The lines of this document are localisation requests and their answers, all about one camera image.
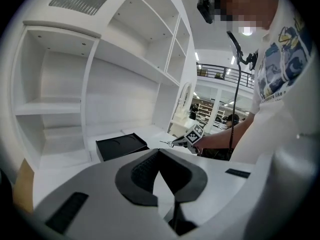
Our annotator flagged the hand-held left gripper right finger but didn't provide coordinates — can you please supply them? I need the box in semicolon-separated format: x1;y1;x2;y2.
159;148;256;229

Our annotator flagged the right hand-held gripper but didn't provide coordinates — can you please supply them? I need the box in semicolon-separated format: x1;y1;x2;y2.
171;123;205;155

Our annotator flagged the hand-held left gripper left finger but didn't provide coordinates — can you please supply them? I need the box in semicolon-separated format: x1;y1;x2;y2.
32;148;181;240

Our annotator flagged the black box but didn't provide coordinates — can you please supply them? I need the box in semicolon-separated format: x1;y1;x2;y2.
95;132;150;163

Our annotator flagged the person's right forearm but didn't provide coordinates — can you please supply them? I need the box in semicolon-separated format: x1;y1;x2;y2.
199;113;256;152

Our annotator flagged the white table top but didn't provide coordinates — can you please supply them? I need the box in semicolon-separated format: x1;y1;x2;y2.
32;123;198;220

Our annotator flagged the brown cardboard box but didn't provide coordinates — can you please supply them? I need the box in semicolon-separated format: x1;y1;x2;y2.
12;157;35;214

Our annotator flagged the white vanity table with mirror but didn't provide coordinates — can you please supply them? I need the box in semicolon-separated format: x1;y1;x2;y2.
166;81;209;139

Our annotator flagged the black balcony railing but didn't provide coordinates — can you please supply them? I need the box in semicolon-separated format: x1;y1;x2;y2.
196;62;256;89

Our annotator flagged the white shelf hutch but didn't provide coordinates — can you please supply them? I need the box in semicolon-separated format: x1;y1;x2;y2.
9;0;199;170

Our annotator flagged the person's head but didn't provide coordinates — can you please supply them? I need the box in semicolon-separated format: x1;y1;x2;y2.
212;0;280;33

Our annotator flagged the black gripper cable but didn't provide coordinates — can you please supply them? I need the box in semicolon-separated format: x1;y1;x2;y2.
228;63;243;160

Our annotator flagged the black gooseneck mount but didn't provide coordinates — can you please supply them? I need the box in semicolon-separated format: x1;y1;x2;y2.
226;30;260;71

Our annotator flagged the black head camera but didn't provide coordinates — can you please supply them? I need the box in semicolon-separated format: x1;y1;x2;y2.
196;0;216;25

